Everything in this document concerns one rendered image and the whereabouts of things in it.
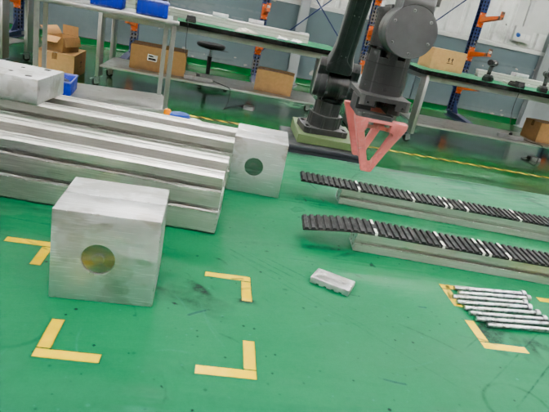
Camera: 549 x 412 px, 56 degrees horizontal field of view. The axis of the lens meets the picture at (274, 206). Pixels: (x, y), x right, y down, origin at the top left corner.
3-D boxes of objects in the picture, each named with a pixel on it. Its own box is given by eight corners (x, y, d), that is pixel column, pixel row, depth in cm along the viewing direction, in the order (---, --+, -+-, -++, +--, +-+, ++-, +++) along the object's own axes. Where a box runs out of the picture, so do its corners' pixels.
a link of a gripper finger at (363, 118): (341, 171, 66) (360, 99, 63) (336, 156, 73) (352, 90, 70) (393, 181, 67) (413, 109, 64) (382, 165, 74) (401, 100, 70)
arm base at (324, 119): (336, 127, 142) (296, 121, 139) (345, 100, 139) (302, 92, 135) (347, 139, 134) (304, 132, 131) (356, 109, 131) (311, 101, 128)
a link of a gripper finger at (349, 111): (337, 160, 71) (354, 92, 68) (332, 146, 78) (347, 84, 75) (385, 169, 72) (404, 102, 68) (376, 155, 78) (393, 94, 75)
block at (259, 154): (278, 176, 101) (287, 128, 97) (278, 198, 89) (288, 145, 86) (232, 167, 100) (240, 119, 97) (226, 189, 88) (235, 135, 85)
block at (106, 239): (162, 255, 63) (171, 181, 59) (152, 307, 52) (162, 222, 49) (76, 244, 61) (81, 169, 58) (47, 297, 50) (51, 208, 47)
